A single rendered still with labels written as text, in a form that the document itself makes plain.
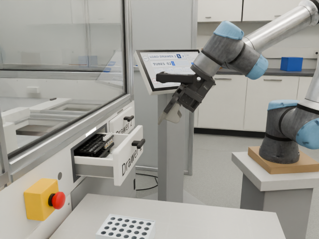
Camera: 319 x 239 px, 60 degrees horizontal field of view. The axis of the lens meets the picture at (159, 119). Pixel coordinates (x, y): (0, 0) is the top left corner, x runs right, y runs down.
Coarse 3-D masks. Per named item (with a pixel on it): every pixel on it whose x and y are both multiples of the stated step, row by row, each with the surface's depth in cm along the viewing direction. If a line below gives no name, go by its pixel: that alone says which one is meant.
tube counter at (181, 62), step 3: (180, 60) 188; (183, 60) 189; (186, 60) 190; (168, 63) 181; (171, 63) 183; (174, 63) 184; (177, 63) 185; (180, 63) 186; (183, 63) 188; (186, 63) 189
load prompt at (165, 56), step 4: (148, 56) 176; (152, 56) 178; (156, 56) 179; (160, 56) 181; (164, 56) 183; (168, 56) 184; (172, 56) 186; (176, 56) 188; (180, 56) 189; (184, 56) 191
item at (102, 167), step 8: (120, 136) 106; (80, 160) 84; (88, 160) 84; (96, 160) 83; (104, 160) 83; (112, 160) 82; (80, 168) 85; (88, 168) 84; (96, 168) 84; (104, 168) 83; (112, 168) 83; (96, 176) 85; (104, 176) 84; (112, 176) 83
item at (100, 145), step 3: (108, 138) 99; (111, 138) 101; (102, 141) 97; (105, 141) 96; (99, 144) 94; (102, 144) 94; (96, 147) 91; (99, 147) 91; (93, 150) 88; (96, 150) 88; (90, 153) 87; (93, 153) 87
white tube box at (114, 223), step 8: (112, 216) 72; (120, 216) 71; (104, 224) 68; (112, 224) 68; (120, 224) 68; (128, 224) 68; (136, 224) 68; (144, 224) 68; (152, 224) 68; (96, 232) 65; (104, 232) 66; (112, 232) 66; (120, 232) 65; (128, 232) 67; (136, 232) 66; (144, 232) 66; (152, 232) 67
